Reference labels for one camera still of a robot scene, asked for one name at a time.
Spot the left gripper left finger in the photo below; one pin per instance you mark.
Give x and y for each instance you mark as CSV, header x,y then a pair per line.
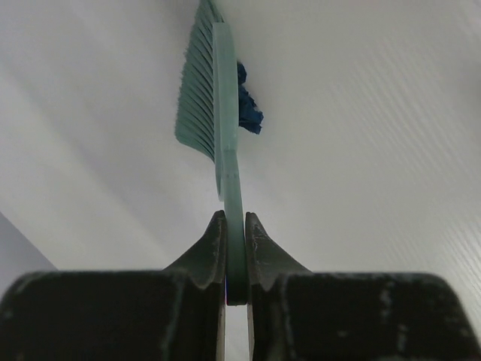
x,y
177,313

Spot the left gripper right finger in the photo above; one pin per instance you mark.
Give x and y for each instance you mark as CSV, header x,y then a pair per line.
x,y
297,314

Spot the blue paper scrap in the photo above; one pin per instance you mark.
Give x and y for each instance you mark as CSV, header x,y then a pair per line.
x,y
250,117

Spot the green hand brush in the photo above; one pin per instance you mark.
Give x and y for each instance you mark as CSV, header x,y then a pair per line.
x,y
207,121

